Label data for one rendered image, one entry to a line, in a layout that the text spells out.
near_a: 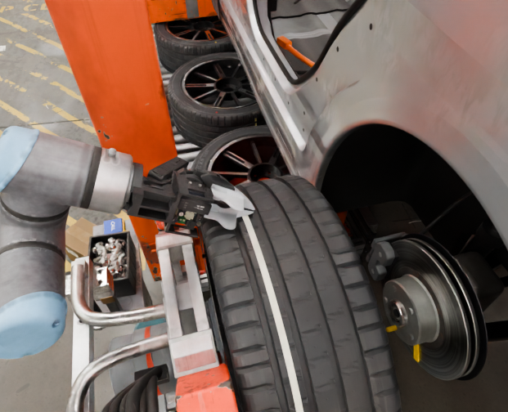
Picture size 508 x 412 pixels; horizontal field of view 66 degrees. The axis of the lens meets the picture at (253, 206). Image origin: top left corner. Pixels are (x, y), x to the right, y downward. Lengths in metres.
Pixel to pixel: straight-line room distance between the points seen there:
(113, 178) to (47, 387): 1.48
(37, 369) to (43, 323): 1.45
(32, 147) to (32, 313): 0.20
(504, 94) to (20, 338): 0.63
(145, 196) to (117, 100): 0.32
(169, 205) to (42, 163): 0.17
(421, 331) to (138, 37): 0.81
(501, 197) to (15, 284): 0.60
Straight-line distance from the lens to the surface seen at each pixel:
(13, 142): 0.57
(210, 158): 1.76
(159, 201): 0.58
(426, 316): 0.94
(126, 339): 0.89
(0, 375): 2.06
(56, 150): 0.56
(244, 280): 0.59
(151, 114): 0.88
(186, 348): 0.62
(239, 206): 0.62
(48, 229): 0.63
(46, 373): 1.97
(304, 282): 0.60
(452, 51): 0.59
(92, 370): 0.76
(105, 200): 0.56
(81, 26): 0.79
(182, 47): 2.64
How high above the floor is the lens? 1.69
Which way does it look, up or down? 50 degrees down
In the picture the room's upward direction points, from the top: straight up
